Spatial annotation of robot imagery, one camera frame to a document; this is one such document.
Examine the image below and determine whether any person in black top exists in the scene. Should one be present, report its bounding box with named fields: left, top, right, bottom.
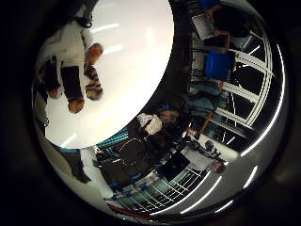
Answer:
left=206, top=3, right=252, bottom=51

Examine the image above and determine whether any teal striped panel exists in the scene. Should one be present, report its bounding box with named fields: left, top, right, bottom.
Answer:
left=96, top=127, right=130, bottom=149

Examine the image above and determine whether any tiger plush toy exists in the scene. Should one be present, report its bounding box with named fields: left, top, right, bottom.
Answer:
left=46, top=42, right=105, bottom=115

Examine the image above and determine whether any person in teal shirt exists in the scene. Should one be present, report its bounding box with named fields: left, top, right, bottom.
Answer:
left=182, top=80, right=225, bottom=135

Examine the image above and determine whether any grey laptop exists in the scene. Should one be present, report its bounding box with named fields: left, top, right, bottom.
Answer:
left=191, top=12, right=216, bottom=40

